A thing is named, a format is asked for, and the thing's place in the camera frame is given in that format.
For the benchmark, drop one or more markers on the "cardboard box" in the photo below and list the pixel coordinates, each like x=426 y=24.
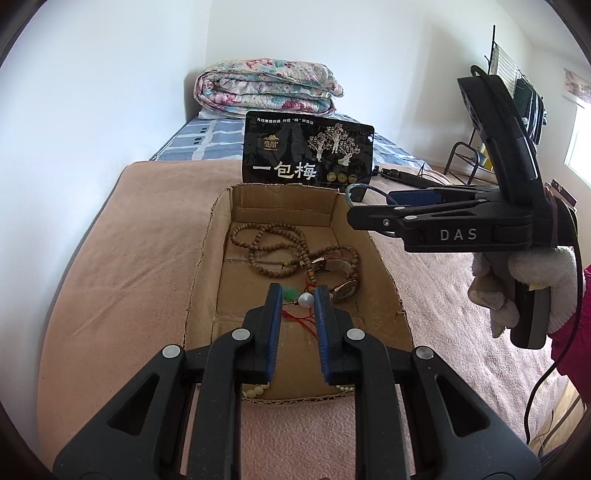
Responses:
x=277 y=203

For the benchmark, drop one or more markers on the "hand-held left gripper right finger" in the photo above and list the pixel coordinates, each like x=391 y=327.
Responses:
x=322 y=318

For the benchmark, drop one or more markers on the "blue checked mattress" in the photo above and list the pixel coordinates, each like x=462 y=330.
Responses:
x=207 y=138

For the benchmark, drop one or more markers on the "window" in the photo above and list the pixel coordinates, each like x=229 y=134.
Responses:
x=581 y=147

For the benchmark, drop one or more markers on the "black power strip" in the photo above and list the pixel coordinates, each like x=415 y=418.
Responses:
x=408 y=177

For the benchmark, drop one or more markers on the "black metal clothes rack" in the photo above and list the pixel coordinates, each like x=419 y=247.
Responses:
x=494 y=50

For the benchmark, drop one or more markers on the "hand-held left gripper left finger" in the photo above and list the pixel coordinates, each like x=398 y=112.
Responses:
x=275 y=318

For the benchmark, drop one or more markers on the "dark hanging clothes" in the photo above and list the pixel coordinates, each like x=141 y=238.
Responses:
x=531 y=110

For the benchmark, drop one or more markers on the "pink blanket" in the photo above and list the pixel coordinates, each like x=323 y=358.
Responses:
x=129 y=258

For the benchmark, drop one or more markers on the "wall picture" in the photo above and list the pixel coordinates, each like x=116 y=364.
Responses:
x=577 y=85

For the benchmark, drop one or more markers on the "striped hanging cloth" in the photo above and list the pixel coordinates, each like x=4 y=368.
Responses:
x=505 y=69

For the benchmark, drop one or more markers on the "blue translucent bangle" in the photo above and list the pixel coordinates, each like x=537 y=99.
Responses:
x=351 y=189

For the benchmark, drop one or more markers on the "black printed gift box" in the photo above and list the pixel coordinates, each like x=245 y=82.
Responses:
x=277 y=157

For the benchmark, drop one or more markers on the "folded floral quilt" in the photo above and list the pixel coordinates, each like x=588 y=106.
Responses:
x=268 y=87

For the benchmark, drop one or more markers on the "person's right hand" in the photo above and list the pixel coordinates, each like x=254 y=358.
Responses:
x=561 y=277

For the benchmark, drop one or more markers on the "person's right forearm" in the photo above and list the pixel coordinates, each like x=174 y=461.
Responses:
x=579 y=341

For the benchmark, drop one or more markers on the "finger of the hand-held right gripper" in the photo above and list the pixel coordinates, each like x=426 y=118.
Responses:
x=415 y=197
x=369 y=217

